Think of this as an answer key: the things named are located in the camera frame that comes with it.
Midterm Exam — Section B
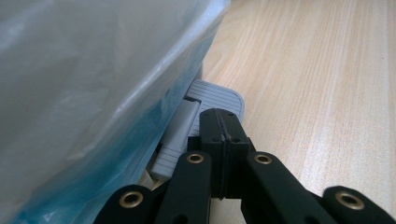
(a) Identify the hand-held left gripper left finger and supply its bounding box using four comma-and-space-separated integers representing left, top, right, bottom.
187, 107, 227, 200

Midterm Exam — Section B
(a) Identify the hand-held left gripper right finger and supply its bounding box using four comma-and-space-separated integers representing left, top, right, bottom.
217, 108, 257, 200

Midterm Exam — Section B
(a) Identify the translucent plastic bin bag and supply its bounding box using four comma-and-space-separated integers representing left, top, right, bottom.
0, 0, 232, 224

